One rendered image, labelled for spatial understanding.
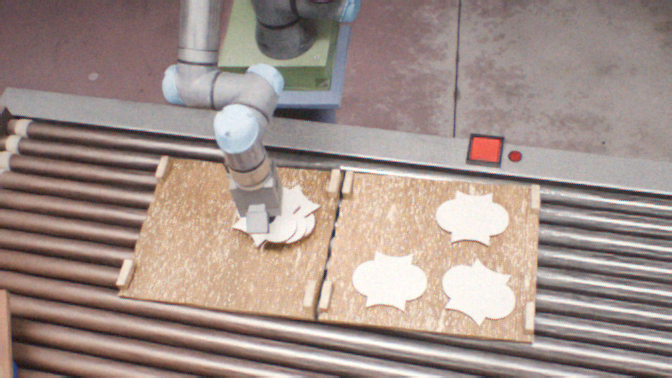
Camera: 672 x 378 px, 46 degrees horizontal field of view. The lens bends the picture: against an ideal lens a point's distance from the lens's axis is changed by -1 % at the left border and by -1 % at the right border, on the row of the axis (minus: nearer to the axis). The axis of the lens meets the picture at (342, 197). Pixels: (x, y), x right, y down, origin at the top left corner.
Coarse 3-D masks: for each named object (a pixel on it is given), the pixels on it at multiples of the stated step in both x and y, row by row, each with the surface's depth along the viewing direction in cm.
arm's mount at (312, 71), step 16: (240, 0) 205; (240, 16) 202; (240, 32) 199; (320, 32) 195; (336, 32) 205; (224, 48) 197; (240, 48) 196; (256, 48) 195; (320, 48) 193; (336, 48) 204; (224, 64) 194; (240, 64) 193; (272, 64) 192; (288, 64) 191; (304, 64) 191; (320, 64) 190; (288, 80) 196; (304, 80) 195; (320, 80) 196
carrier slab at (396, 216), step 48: (384, 192) 171; (432, 192) 170; (480, 192) 168; (528, 192) 167; (336, 240) 166; (384, 240) 164; (432, 240) 163; (528, 240) 161; (336, 288) 160; (432, 288) 157; (528, 288) 155; (480, 336) 151; (528, 336) 150
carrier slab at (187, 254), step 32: (192, 160) 181; (160, 192) 177; (192, 192) 176; (224, 192) 175; (320, 192) 173; (160, 224) 172; (192, 224) 172; (224, 224) 171; (320, 224) 168; (160, 256) 168; (192, 256) 167; (224, 256) 166; (256, 256) 166; (288, 256) 165; (320, 256) 164; (128, 288) 164; (160, 288) 164; (192, 288) 163; (224, 288) 162; (256, 288) 161; (288, 288) 161; (320, 288) 161
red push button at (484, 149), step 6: (474, 138) 177; (480, 138) 177; (474, 144) 176; (480, 144) 176; (486, 144) 176; (492, 144) 176; (498, 144) 176; (474, 150) 175; (480, 150) 175; (486, 150) 175; (492, 150) 175; (498, 150) 175; (474, 156) 175; (480, 156) 174; (486, 156) 174; (492, 156) 174; (498, 156) 174
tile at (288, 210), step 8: (288, 208) 166; (296, 208) 166; (280, 216) 165; (288, 216) 165; (240, 224) 165; (272, 224) 164; (280, 224) 164; (288, 224) 164; (296, 224) 164; (272, 232) 163; (280, 232) 163; (288, 232) 163; (256, 240) 162; (264, 240) 163; (272, 240) 162; (280, 240) 162; (288, 240) 163
